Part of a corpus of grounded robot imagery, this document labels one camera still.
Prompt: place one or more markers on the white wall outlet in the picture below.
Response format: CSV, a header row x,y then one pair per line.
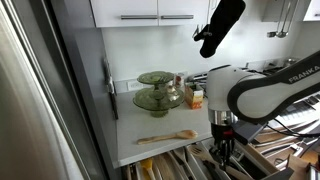
x,y
134,85

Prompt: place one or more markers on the wooden spoon round bowl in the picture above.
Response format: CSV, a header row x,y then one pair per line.
x,y
180,153

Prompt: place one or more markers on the stainless gas stove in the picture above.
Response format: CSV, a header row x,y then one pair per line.
x,y
300,110

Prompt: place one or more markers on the hanging steel ladle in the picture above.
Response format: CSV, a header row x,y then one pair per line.
x,y
283,13

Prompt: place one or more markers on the red labelled tin can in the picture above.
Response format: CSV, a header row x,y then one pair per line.
x,y
179,80

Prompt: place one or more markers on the green glass tiered stand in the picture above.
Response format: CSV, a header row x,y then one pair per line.
x,y
160,97

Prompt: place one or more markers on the long wooden spatula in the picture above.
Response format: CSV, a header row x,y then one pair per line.
x,y
184,134

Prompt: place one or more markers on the slotted wooden spatula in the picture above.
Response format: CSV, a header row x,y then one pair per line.
x,y
204,155

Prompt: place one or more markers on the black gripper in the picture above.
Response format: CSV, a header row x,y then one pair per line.
x,y
225,136

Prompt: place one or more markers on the orange cardboard box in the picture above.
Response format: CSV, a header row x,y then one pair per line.
x,y
194,95

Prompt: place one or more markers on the black oven mitt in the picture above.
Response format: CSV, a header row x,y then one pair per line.
x,y
224,17

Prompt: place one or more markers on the white upper cabinet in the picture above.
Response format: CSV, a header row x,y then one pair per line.
x,y
134,13

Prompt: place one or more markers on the stainless refrigerator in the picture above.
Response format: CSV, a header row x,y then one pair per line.
x,y
45,127

